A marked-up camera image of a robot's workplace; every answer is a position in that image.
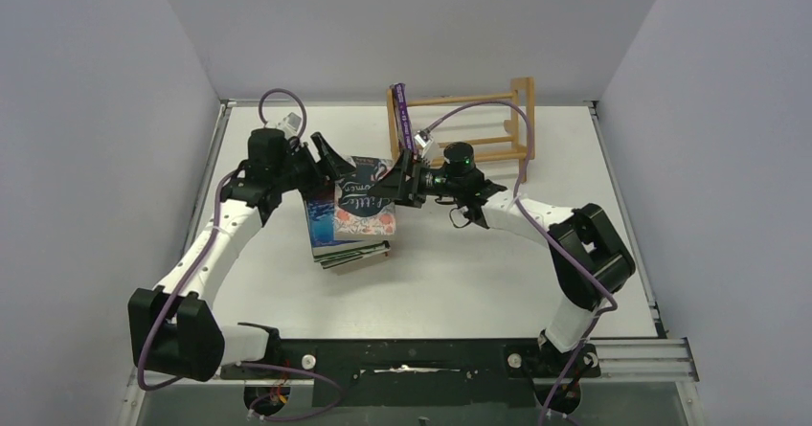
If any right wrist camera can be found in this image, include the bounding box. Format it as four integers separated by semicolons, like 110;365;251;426
413;129;439;161

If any purple comic book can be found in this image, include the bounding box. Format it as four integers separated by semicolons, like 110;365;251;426
390;83;416;152

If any Jane Eyre book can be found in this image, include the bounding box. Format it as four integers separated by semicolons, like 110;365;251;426
304;187;338;249

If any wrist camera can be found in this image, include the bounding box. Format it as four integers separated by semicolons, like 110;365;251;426
413;129;439;161
273;112;304;139

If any wooden book rack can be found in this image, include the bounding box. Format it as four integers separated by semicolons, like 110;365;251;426
386;77;536;180

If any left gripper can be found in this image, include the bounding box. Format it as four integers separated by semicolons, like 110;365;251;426
275;134;356;200

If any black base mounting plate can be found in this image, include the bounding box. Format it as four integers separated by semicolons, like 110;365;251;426
220;338;601;408

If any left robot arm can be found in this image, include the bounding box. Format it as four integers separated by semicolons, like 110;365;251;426
127;128;355;391

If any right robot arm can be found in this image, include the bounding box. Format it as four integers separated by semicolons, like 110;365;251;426
369;142;636;375

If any Little Women book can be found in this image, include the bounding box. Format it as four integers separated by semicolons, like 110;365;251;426
333;155;396;241

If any lower stack of books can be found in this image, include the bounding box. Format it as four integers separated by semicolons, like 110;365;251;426
310;237;391;270

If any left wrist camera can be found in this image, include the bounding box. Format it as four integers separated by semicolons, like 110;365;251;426
273;112;304;139

